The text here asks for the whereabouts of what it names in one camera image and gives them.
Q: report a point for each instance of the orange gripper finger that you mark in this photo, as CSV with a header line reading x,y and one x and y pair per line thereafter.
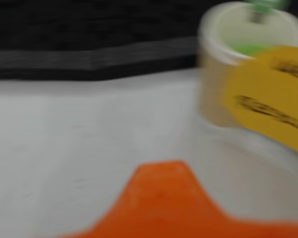
x,y
169,203

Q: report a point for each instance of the green paper wad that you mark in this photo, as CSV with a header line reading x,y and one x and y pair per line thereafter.
x,y
250,49

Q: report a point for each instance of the paper cup with green label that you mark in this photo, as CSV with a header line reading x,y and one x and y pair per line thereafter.
x,y
213,86

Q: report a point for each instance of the yellow welcome sign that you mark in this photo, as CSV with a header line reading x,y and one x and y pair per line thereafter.
x,y
268,104

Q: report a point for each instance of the green recycling bin label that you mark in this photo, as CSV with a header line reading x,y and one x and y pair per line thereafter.
x,y
265,6

